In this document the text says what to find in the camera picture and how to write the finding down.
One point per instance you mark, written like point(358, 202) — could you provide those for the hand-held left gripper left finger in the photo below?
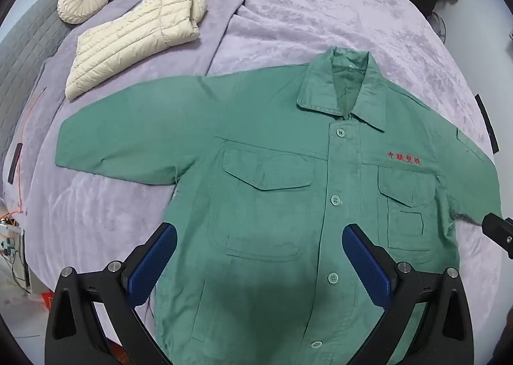
point(154, 259)

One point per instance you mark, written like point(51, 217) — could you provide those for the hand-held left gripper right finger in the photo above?
point(366, 261)

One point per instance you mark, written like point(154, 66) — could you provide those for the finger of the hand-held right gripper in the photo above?
point(501, 231)

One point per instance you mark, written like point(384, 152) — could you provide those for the green button-up work shirt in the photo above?
point(272, 148)

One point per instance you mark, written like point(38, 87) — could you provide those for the standing fan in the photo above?
point(437, 28)

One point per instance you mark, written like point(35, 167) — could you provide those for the cream puffer jacket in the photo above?
point(132, 36)

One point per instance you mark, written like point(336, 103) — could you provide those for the grey quilted headboard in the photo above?
point(28, 52)

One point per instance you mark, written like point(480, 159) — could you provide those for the purple plush blanket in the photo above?
point(320, 8)

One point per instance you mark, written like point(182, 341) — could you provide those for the round cream pleated pillow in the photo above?
point(83, 1)

